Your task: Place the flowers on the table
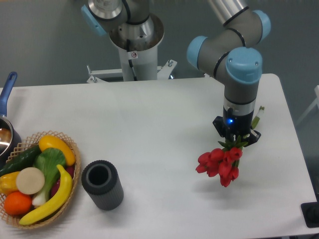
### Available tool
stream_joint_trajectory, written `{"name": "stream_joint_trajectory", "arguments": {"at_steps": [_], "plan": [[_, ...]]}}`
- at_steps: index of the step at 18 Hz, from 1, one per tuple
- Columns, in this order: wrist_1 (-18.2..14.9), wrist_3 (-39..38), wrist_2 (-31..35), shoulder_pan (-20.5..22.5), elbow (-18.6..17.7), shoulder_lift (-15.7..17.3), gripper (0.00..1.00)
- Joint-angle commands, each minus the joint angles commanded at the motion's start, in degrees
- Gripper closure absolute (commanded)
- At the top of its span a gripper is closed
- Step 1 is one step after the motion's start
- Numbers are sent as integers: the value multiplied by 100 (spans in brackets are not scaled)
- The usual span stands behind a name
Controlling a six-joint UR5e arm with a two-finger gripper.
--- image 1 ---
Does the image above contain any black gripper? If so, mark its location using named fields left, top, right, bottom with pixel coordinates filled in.
left=213, top=108, right=261, bottom=146

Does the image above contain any green cucumber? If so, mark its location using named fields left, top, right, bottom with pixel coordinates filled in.
left=0, top=145, right=41, bottom=176

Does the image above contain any dark red vegetable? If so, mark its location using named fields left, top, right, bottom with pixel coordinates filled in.
left=50, top=165, right=75, bottom=199

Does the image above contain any green bok choy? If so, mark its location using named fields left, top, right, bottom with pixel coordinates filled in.
left=32, top=147, right=66, bottom=208

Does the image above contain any woven wicker basket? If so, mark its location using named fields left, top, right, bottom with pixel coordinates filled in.
left=0, top=130, right=81, bottom=230

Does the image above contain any yellow banana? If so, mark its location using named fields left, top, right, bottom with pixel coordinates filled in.
left=19, top=164, right=72, bottom=226

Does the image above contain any red tulip bouquet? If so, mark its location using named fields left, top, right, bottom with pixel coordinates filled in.
left=195, top=106, right=265, bottom=187

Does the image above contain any beige round disc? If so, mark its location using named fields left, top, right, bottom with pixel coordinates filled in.
left=15, top=167, right=45, bottom=195

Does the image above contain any blue handled saucepan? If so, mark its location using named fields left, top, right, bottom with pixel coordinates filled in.
left=0, top=72, right=21, bottom=169

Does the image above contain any orange fruit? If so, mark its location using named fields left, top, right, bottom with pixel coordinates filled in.
left=3, top=191, right=32, bottom=216

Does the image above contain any white frame at right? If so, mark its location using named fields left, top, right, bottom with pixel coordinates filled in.
left=296, top=85, right=319, bottom=125

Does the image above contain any black device at edge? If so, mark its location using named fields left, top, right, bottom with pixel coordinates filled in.
left=301, top=202, right=319, bottom=228

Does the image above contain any dark grey ribbed vase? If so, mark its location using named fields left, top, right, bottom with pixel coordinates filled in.
left=81, top=160, right=124, bottom=211

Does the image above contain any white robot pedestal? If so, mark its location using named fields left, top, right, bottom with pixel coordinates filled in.
left=87, top=13, right=177, bottom=83

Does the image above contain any yellow bell pepper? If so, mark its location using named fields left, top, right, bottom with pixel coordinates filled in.
left=0, top=171, right=20, bottom=195

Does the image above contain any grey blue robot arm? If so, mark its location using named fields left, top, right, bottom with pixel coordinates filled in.
left=81, top=0, right=271, bottom=146

